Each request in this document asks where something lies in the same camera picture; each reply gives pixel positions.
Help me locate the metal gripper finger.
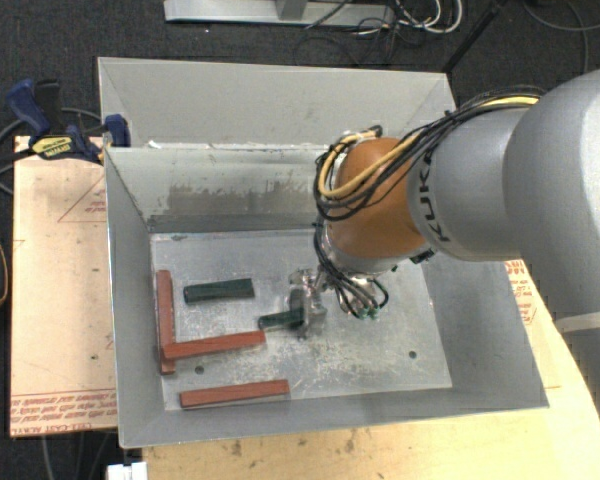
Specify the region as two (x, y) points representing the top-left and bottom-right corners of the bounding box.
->
(288, 288), (308, 325)
(298, 303), (329, 340)

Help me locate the dark green block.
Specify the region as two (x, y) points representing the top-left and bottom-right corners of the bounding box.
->
(257, 309), (306, 331)
(182, 277), (256, 305)

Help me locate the red-brown flat block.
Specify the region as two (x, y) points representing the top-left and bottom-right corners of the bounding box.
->
(162, 330), (267, 362)
(178, 378), (292, 410)
(154, 269), (177, 375)

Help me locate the grey metal bin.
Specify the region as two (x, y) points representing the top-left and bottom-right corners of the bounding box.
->
(97, 56), (550, 450)

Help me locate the brown cardboard board red print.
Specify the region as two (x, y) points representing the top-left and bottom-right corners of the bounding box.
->
(9, 135), (564, 439)

